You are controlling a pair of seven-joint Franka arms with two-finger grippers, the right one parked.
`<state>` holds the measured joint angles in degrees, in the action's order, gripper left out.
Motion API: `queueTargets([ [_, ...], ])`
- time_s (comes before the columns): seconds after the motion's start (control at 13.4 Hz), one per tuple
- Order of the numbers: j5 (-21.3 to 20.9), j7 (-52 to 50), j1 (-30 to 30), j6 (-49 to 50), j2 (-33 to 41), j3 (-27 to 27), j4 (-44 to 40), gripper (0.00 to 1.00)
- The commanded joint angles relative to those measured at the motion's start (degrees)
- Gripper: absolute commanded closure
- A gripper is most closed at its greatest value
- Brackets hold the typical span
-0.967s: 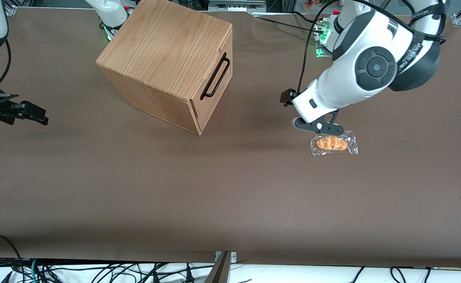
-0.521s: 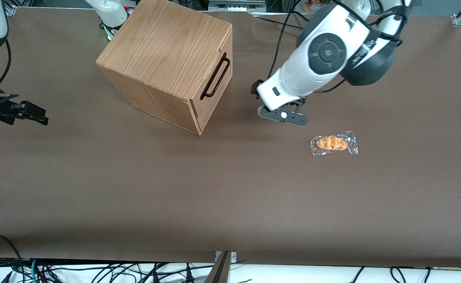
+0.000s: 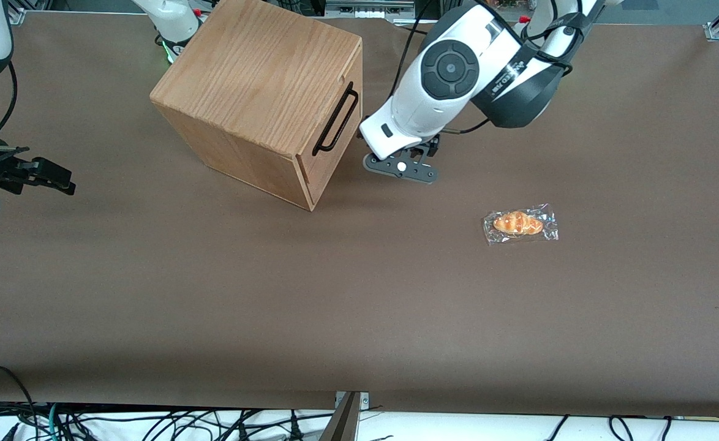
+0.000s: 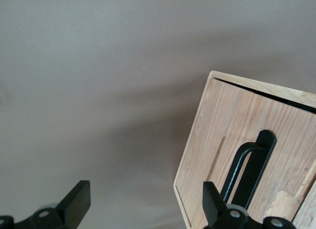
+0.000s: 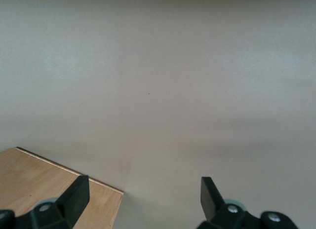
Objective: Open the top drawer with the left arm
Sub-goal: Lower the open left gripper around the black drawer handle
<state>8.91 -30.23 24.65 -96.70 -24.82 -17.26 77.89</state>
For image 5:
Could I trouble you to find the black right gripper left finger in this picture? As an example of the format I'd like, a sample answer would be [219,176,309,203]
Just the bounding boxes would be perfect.
[0,175,90,229]

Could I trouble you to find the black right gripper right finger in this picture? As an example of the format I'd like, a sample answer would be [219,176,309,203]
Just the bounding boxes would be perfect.
[196,176,298,229]

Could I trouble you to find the light wooden board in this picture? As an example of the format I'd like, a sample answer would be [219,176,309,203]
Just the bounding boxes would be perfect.
[0,147,124,229]

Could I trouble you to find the brown table mat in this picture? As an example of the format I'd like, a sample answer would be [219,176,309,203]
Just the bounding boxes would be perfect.
[0,0,316,229]

